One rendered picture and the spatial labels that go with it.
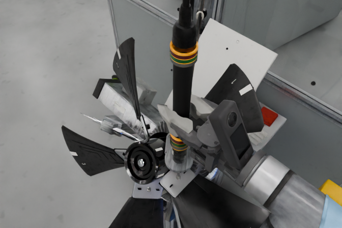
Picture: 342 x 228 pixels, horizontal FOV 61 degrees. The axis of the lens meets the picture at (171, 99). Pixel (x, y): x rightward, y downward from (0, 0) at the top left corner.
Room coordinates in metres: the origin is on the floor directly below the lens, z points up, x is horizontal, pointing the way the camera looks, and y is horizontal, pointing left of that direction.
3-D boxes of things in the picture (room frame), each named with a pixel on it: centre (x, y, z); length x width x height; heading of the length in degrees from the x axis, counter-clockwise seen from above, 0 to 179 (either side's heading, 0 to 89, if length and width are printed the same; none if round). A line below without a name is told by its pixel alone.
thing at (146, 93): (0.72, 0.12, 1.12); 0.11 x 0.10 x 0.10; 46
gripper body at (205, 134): (0.26, -0.10, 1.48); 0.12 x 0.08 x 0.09; 46
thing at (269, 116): (0.79, -0.44, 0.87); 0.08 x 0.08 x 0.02; 49
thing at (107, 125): (0.59, 0.22, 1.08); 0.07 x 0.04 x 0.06; 56
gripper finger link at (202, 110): (0.36, -0.04, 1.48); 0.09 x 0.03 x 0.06; 36
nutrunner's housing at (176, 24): (0.34, -0.02, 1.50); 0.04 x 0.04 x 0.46
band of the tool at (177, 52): (0.34, -0.02, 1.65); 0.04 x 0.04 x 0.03
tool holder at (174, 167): (0.35, -0.02, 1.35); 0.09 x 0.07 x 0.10; 171
